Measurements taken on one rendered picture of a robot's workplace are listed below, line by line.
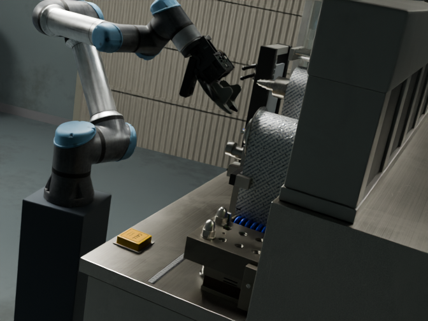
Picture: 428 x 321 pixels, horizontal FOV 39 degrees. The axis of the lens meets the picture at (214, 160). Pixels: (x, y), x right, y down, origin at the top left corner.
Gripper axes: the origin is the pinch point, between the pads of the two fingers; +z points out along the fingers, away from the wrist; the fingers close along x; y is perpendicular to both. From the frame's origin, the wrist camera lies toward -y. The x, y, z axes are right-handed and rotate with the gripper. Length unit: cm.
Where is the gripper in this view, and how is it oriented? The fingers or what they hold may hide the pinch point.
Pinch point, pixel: (229, 110)
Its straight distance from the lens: 164.7
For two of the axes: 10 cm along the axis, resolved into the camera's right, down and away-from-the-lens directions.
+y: 7.0, -5.4, -4.7
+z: 5.8, 8.1, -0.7
